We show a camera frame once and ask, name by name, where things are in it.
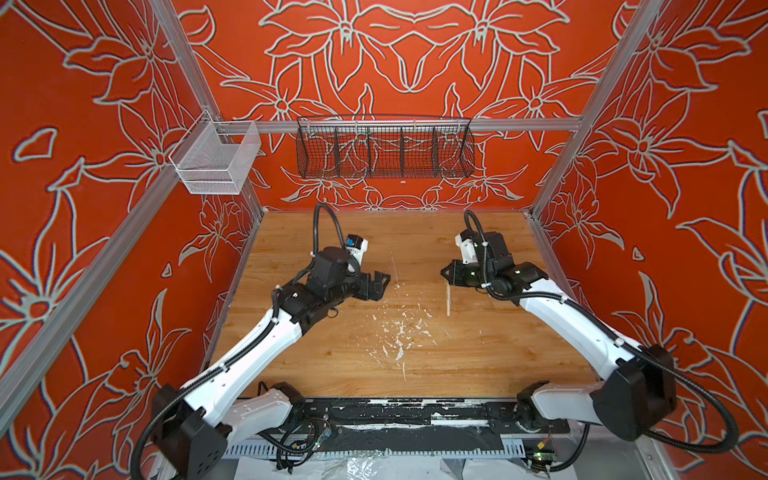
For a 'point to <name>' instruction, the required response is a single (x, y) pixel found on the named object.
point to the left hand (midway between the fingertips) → (374, 271)
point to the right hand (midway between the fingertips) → (438, 270)
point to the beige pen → (448, 300)
